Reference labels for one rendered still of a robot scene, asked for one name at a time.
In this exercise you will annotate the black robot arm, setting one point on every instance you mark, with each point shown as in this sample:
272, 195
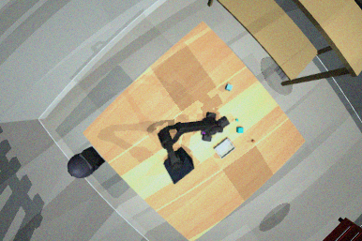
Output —
208, 124

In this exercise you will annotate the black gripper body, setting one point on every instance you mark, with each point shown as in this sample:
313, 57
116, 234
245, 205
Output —
208, 114

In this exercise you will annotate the white square tray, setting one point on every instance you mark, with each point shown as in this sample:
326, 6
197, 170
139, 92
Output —
224, 148

